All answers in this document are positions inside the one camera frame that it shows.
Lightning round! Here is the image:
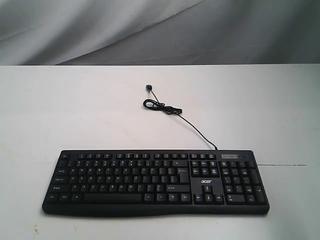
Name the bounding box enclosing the black acer keyboard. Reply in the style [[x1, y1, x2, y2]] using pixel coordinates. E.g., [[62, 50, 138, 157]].
[[42, 149, 270, 217]]

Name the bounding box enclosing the grey backdrop cloth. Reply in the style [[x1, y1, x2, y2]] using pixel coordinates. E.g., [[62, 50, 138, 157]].
[[0, 0, 320, 66]]

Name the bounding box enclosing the black keyboard usb cable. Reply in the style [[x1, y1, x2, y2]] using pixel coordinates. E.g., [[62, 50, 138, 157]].
[[142, 84, 219, 152]]

